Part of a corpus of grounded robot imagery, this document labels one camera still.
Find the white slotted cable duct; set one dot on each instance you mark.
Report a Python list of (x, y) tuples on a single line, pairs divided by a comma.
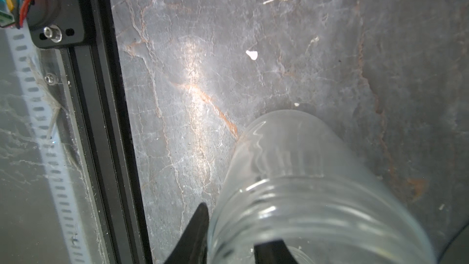
[(43, 110)]

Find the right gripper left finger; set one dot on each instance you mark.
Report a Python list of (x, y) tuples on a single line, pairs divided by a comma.
[(192, 246)]

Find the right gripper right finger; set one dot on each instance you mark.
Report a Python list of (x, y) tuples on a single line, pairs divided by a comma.
[(275, 252)]

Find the rice jar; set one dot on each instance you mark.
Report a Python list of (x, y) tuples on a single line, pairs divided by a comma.
[(292, 178)]

